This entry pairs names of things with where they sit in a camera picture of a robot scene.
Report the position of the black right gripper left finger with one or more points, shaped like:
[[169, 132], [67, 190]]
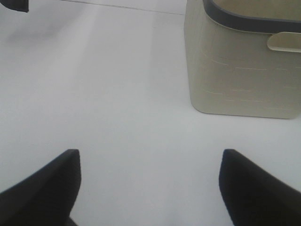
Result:
[[46, 197]]

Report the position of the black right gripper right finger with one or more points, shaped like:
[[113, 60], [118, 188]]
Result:
[[253, 197]]

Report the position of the beige storage bin grey rim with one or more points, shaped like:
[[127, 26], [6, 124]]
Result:
[[244, 57]]

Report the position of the dark grey towel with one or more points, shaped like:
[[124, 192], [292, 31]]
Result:
[[16, 5]]

